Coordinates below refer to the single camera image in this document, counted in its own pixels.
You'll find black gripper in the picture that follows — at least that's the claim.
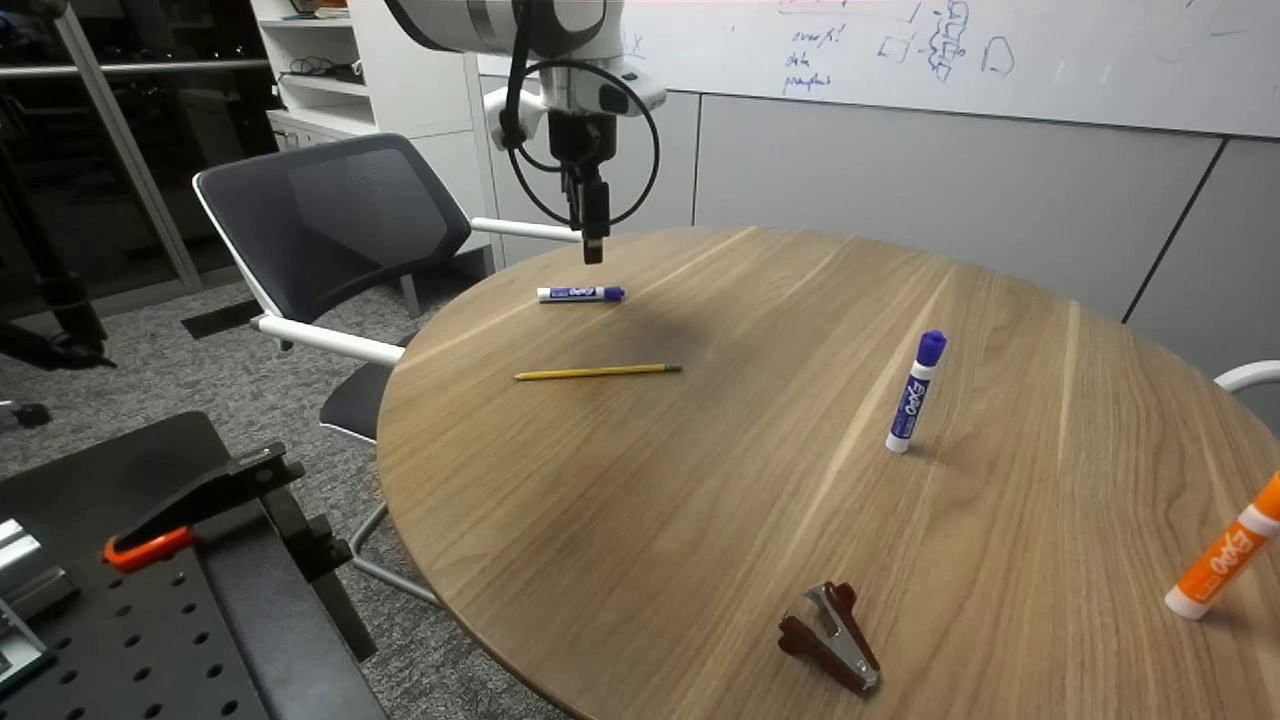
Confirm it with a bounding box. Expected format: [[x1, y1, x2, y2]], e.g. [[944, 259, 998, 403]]
[[547, 108, 626, 269]]

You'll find blue and white marker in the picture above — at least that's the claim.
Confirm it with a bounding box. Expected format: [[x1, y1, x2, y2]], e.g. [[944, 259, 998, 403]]
[[881, 329, 952, 459], [534, 281, 630, 308]]

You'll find orange and white marker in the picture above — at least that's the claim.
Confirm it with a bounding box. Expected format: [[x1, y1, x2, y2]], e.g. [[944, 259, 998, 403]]
[[1160, 467, 1280, 629]]

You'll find yellow pencil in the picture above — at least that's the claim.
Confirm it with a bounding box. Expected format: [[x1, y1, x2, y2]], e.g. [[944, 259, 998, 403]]
[[511, 360, 690, 389]]

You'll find white shelf unit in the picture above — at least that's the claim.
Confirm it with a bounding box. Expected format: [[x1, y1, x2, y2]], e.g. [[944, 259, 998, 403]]
[[248, 0, 511, 231]]

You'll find black floor plate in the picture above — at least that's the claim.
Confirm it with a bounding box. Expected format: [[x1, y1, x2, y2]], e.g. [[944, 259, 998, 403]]
[[176, 294, 267, 338]]

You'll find dark red staple remover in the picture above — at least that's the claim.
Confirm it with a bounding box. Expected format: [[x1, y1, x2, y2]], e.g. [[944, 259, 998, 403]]
[[775, 574, 889, 701]]

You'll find whiteboard with blue writing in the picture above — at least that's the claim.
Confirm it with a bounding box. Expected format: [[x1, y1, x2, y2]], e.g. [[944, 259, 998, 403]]
[[606, 0, 1280, 142]]

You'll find orange and black clamp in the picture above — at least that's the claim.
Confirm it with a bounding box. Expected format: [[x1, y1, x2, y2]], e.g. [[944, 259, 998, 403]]
[[97, 438, 384, 665]]

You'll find small black floor object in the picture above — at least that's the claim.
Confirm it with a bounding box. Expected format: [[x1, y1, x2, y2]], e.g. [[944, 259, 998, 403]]
[[0, 396, 57, 431]]

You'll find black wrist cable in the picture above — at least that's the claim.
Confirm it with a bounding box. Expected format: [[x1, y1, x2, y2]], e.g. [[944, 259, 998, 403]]
[[501, 51, 664, 231]]

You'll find black mesh chair white frame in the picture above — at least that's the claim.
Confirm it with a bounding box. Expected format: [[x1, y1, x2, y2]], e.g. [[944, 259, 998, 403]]
[[1214, 357, 1280, 398], [190, 128, 593, 611]]

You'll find grey metal post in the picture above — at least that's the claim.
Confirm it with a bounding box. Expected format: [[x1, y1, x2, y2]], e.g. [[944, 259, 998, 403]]
[[47, 0, 208, 290]]

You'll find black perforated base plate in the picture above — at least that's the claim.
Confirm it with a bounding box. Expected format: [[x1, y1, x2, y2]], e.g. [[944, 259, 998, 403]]
[[0, 408, 392, 720]]

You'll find grey metal bracket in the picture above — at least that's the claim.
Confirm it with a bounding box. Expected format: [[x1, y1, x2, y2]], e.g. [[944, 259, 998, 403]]
[[0, 517, 73, 694]]

